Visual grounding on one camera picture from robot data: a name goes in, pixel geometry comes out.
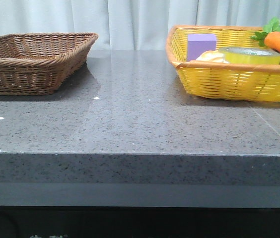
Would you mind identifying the yellowish clear tape roll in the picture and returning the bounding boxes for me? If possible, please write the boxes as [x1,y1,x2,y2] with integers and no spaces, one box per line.
[218,47,280,64]

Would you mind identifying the yellow wicker basket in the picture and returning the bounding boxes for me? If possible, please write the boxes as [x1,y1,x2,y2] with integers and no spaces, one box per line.
[165,25,280,102]

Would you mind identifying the purple foam cube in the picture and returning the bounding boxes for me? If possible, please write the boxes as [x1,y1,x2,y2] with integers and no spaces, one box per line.
[187,33,217,61]

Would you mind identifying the toy croissant bread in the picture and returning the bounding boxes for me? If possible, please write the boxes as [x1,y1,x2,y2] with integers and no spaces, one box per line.
[196,51,229,63]

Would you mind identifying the white curtain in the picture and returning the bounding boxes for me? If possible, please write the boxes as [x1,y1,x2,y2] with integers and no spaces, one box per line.
[0,0,280,50]

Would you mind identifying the brown wicker basket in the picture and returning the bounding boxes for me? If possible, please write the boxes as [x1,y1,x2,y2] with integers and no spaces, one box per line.
[0,32,98,95]

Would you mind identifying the orange toy carrot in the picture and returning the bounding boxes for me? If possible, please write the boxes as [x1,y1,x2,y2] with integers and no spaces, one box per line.
[250,17,280,53]

